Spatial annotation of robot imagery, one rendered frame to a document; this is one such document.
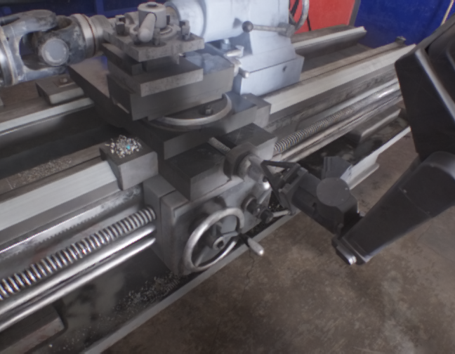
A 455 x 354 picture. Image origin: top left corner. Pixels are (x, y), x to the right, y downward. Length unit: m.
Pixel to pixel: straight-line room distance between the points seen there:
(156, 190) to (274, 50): 0.67
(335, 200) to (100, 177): 0.55
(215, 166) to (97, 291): 0.59
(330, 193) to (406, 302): 1.33
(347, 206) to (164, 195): 0.46
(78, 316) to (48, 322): 0.10
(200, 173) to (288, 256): 1.08
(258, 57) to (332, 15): 2.58
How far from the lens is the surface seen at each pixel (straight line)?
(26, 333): 1.10
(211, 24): 1.09
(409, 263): 2.04
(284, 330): 1.58
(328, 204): 0.59
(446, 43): 0.26
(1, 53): 0.85
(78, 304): 1.18
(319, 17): 3.79
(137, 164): 0.86
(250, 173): 0.83
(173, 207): 0.83
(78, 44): 0.91
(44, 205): 0.85
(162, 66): 0.82
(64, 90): 1.20
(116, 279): 1.20
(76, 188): 0.86
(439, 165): 0.29
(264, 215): 1.12
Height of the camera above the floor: 1.38
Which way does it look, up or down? 40 degrees down
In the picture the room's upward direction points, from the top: 6 degrees clockwise
